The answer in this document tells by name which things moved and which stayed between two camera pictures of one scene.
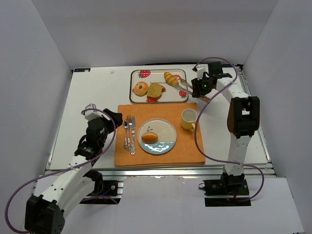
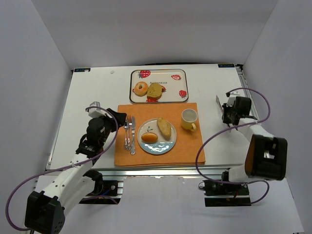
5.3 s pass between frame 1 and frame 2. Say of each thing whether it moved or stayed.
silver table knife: stayed
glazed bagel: stayed
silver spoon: stayed
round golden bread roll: stayed
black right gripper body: moved
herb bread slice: stayed
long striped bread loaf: moved
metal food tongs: moved
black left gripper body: stayed
